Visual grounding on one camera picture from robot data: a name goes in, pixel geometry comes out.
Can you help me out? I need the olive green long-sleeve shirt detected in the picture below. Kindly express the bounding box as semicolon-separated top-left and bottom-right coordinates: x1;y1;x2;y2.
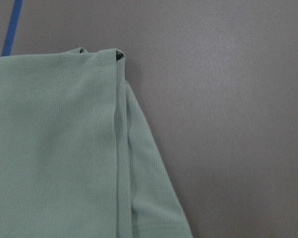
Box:
0;48;192;238

